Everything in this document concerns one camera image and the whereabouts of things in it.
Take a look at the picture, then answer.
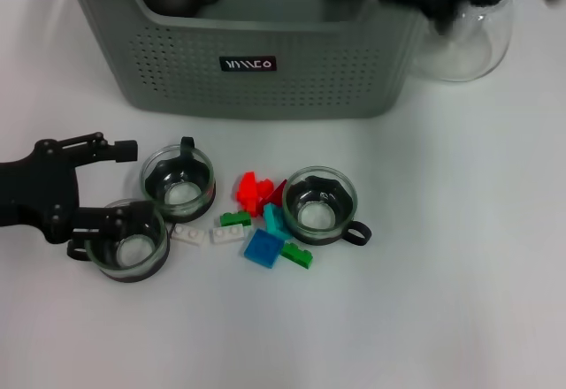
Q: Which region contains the blue square building plate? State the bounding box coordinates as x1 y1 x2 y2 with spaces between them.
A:
242 228 285 270

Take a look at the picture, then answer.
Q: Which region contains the white two-stud building plate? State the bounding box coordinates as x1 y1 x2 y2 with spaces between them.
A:
210 224 247 245
170 224 209 248

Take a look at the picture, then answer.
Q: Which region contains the bright red building brick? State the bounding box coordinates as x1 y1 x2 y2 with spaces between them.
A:
236 171 278 217

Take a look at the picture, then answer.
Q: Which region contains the glass carafe black lid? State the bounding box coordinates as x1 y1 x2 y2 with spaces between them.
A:
409 0 516 83

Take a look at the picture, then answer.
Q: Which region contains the dark red building brick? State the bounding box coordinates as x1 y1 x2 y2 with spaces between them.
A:
267 179 288 207

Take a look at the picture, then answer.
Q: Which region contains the teal building brick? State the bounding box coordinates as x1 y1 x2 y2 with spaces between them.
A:
264 202 293 240

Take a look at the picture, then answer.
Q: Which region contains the glass teacup black sleeve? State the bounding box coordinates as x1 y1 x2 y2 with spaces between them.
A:
282 166 372 248
65 198 172 284
140 135 218 225

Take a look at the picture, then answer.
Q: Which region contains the green building brick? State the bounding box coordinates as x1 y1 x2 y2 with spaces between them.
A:
281 242 315 271
219 211 253 228

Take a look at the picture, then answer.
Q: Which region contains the grey-green perforated storage bin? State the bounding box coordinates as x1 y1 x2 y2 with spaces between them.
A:
61 0 461 121

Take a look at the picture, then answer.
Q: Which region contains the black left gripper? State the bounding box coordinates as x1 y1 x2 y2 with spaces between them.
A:
0 131 155 245

